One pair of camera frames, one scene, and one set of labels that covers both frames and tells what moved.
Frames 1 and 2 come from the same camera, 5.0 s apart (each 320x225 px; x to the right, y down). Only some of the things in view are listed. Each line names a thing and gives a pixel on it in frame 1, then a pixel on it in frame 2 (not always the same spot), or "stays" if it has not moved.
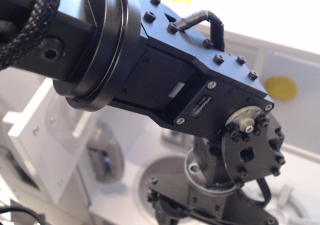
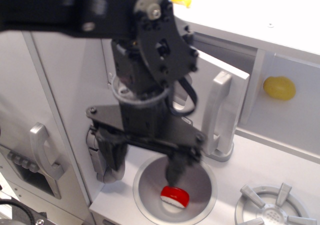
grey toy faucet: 107,155 stays
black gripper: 174,203 to 142,115
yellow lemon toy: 281,87 stays
